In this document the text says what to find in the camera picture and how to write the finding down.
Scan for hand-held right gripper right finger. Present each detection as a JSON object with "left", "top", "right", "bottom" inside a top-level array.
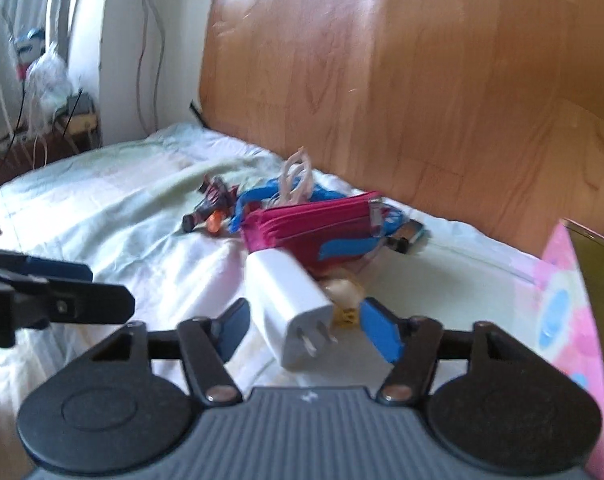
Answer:
[{"left": 359, "top": 297, "right": 516, "bottom": 406}]

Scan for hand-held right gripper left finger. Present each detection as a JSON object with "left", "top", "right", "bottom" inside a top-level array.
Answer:
[{"left": 89, "top": 298, "right": 252, "bottom": 406}]

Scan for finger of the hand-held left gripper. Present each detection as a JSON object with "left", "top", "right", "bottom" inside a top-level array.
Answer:
[
  {"left": 0, "top": 264, "right": 136, "bottom": 348},
  {"left": 0, "top": 248, "right": 94, "bottom": 286}
]

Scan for white charger plug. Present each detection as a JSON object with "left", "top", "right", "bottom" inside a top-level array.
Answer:
[{"left": 244, "top": 251, "right": 339, "bottom": 372}]

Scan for magenta zip wallet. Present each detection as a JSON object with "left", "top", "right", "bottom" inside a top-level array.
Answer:
[{"left": 239, "top": 191, "right": 389, "bottom": 273}]

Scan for pink tin box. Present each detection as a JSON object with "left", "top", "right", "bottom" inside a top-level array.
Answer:
[{"left": 539, "top": 217, "right": 604, "bottom": 480}]

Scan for beige plastic toy figure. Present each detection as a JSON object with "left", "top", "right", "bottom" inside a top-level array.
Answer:
[{"left": 319, "top": 277, "right": 365, "bottom": 328}]

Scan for small black silver device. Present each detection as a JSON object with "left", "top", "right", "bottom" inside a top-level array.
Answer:
[{"left": 384, "top": 220, "right": 429, "bottom": 255}]

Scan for dark red toy figure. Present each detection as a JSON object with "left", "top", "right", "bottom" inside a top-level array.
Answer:
[{"left": 183, "top": 174, "right": 239, "bottom": 233}]

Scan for small cardboard box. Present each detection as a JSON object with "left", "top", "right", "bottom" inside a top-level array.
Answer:
[{"left": 54, "top": 91, "right": 102, "bottom": 137}]

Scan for white plastic bag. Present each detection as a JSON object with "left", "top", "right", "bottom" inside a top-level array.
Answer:
[{"left": 24, "top": 45, "right": 78, "bottom": 116}]

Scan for blue white soft toy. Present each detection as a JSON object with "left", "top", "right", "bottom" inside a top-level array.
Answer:
[{"left": 13, "top": 27, "right": 49, "bottom": 58}]

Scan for wooden headboard panel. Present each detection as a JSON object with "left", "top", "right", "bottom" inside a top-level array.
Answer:
[{"left": 197, "top": 0, "right": 604, "bottom": 257}]

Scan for blue lanyard cord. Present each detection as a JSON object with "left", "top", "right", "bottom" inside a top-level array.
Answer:
[{"left": 229, "top": 180, "right": 408, "bottom": 238}]

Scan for white coiled cable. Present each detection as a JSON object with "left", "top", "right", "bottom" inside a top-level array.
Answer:
[{"left": 278, "top": 147, "right": 315, "bottom": 206}]

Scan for thin wall cable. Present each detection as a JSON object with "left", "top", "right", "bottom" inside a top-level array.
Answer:
[{"left": 136, "top": 0, "right": 165, "bottom": 135}]

